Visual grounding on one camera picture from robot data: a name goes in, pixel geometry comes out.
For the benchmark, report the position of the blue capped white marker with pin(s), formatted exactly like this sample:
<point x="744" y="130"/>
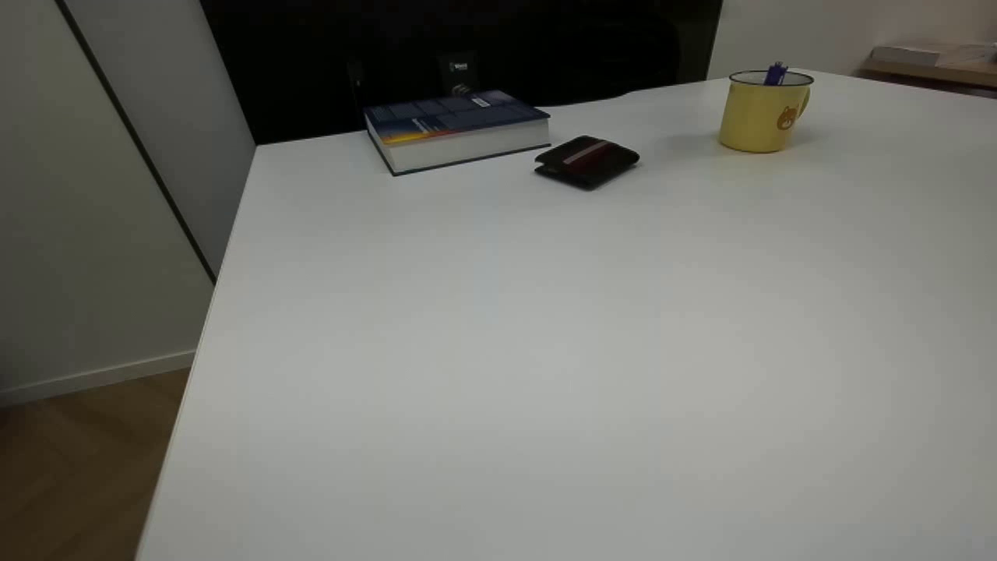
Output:
<point x="774" y="73"/>

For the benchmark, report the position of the yellow enamel mug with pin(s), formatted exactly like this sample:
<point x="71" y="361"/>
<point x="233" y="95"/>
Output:
<point x="759" y="119"/>

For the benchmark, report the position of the black leather wallet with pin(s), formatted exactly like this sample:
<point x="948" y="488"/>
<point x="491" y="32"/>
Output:
<point x="588" y="159"/>

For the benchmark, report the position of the thick blue book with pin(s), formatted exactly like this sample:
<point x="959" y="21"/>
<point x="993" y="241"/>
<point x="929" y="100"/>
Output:
<point x="455" y="130"/>

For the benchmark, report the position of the black partition panel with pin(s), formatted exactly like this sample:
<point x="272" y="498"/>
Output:
<point x="314" y="63"/>

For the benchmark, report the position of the low wooden shelf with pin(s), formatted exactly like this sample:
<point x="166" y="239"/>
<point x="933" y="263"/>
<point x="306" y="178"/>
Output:
<point x="937" y="66"/>

